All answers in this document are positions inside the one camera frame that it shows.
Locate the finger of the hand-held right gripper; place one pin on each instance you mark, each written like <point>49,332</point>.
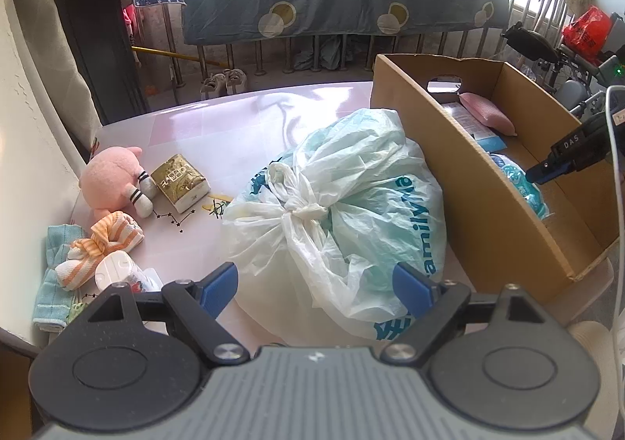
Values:
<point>539,172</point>

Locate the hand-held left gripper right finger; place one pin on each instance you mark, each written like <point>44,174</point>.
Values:
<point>412,288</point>

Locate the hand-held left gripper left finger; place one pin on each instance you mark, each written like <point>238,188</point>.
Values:
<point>219,286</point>

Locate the blue wet wipes pack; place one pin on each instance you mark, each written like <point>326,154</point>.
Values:
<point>520,186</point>

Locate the pink sponge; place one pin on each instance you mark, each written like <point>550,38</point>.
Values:
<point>488,112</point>

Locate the white wipes pack teal label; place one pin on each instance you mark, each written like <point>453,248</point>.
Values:
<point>464,120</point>

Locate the cardboard box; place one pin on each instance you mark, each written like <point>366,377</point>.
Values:
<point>439,137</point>

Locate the orange striped towel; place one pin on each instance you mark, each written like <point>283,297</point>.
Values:
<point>112,230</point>

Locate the white plastic bottle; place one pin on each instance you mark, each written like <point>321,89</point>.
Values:
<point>114,269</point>

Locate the gold tissue pack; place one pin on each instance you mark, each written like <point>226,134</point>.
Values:
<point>180,183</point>

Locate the red plastic bag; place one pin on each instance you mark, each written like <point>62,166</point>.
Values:
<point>586,32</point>

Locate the black bicycle saddle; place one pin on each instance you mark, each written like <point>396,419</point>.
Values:
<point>530,42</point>

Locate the white plastic bag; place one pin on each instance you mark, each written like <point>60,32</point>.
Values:
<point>342,186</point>

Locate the green scrunchie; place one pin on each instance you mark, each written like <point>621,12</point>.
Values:
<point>78,310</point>

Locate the pink plush toy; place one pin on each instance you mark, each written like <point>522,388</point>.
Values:
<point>110,176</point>

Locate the teal checked towel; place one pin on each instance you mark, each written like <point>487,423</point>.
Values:
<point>49,298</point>

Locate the grey shoe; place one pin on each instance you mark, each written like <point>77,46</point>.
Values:
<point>235,81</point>
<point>212,87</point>

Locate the metal balcony railing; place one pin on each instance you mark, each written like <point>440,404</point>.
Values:
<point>261,56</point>

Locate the yellow pole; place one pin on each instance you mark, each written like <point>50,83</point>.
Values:
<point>166,53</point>

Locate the dark door frame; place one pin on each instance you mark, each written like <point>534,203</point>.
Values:
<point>93,39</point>

